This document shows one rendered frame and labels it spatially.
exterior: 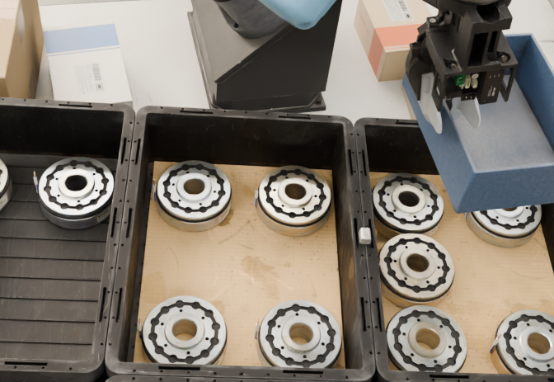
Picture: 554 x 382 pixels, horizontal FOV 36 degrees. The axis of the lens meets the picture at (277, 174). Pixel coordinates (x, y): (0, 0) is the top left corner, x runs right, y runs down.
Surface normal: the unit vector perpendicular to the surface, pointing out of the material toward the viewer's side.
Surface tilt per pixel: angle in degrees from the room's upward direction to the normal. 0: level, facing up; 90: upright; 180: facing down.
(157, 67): 0
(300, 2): 62
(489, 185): 90
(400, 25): 0
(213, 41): 44
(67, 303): 0
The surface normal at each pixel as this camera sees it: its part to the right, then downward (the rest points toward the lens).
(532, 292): 0.09, -0.63
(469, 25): -0.98, 0.15
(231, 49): -0.61, -0.37
